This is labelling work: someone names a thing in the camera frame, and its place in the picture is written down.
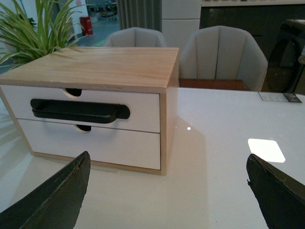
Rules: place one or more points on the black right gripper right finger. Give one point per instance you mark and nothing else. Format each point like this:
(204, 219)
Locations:
(281, 198)

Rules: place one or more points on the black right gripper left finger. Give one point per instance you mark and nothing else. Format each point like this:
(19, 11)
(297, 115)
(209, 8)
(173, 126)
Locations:
(56, 203)

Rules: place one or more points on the black drawer handle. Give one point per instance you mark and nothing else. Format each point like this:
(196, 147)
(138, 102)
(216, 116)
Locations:
(102, 113)

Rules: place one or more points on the white drawer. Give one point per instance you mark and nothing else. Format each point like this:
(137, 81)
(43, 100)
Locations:
(144, 107)
(123, 147)

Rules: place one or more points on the wooden drawer cabinet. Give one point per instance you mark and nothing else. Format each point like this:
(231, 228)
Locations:
(136, 70)

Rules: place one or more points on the small label card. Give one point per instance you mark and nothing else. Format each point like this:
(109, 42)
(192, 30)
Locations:
(280, 97)

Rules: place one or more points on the dark washing machine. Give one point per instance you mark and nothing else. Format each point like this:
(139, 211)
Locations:
(284, 70)

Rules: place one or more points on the right grey chair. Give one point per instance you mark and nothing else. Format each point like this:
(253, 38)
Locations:
(223, 53)

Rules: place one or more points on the grey chair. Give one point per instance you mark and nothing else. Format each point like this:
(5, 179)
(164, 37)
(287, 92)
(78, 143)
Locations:
(135, 37)
(223, 53)

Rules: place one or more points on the spider plant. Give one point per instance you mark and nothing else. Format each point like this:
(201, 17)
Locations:
(30, 29)

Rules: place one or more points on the red fire extinguisher box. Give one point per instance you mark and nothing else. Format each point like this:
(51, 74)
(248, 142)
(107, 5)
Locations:
(86, 25)

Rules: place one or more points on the left grey chair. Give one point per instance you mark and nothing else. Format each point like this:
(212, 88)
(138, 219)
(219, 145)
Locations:
(135, 37)

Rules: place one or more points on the white cabinet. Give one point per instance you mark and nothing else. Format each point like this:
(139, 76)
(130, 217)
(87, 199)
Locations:
(180, 18)

